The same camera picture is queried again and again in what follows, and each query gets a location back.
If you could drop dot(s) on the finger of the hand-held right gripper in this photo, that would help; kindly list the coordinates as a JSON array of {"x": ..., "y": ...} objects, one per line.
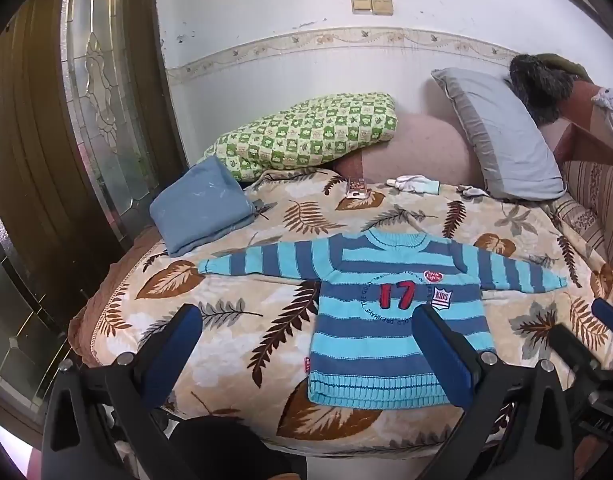
[
  {"x": 576, "y": 352},
  {"x": 609, "y": 317}
]

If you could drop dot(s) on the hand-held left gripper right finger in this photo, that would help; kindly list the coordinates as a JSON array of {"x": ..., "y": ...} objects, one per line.
[{"x": 446, "y": 355}]

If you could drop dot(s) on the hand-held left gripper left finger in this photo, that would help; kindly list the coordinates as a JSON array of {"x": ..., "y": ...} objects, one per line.
[{"x": 174, "y": 355}]

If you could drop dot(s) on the blue striped knit sweater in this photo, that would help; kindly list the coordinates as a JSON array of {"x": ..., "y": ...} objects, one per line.
[{"x": 366, "y": 330}]

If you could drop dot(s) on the leaf print blanket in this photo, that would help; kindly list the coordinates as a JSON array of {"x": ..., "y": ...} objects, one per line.
[{"x": 246, "y": 300}]

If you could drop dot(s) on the striped floral mattress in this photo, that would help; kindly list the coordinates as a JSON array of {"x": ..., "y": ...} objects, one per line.
[{"x": 594, "y": 195}]

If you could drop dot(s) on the folded blue cloth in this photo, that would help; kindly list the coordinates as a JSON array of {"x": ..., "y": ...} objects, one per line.
[{"x": 201, "y": 205}]

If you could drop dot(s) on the glass pane door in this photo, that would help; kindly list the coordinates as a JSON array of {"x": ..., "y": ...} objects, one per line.
[{"x": 16, "y": 320}]

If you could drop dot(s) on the small grey glove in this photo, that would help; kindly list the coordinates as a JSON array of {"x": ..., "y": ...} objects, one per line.
[{"x": 471, "y": 191}]

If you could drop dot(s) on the white and green gloves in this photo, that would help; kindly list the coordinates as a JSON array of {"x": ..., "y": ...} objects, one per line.
[{"x": 411, "y": 185}]

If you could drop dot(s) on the pink wooden headboard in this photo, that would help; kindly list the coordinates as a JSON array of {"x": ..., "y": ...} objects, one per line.
[{"x": 586, "y": 140}]

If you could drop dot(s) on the small printed packet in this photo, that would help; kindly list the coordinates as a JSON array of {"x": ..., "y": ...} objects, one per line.
[{"x": 357, "y": 189}]

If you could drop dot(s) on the pink cushion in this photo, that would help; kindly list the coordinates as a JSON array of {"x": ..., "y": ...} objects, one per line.
[{"x": 416, "y": 152}]

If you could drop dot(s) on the grey pillow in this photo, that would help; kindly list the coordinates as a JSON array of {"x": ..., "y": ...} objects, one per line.
[{"x": 506, "y": 140}]

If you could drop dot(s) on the pale crumpled cloth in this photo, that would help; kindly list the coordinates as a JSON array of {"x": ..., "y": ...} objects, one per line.
[{"x": 611, "y": 110}]

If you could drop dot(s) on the dark furry hood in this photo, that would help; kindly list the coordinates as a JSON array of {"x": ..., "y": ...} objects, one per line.
[{"x": 541, "y": 85}]

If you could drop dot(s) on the olive green jacket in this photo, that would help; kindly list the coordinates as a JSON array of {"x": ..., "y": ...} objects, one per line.
[{"x": 571, "y": 66}]

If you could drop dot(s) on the green checked pillow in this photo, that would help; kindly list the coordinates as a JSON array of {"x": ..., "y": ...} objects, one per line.
[{"x": 306, "y": 132}]

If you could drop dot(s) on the brown wooden door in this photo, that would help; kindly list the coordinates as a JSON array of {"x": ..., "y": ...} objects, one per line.
[{"x": 31, "y": 135}]

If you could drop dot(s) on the decorative glass door panel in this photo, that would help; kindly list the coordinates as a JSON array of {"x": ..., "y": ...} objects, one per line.
[{"x": 106, "y": 85}]

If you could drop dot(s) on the beige wall switch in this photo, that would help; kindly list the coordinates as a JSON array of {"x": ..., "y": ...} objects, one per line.
[
  {"x": 361, "y": 5},
  {"x": 382, "y": 5}
]

